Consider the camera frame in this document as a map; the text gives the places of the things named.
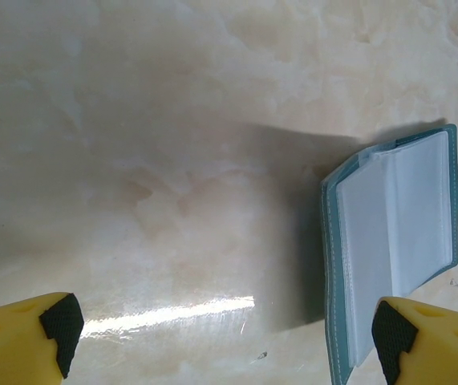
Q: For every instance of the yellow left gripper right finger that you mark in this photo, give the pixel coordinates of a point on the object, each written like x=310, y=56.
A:
x=445, y=345

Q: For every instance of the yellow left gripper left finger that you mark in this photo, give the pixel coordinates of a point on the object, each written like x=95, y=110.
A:
x=8, y=345

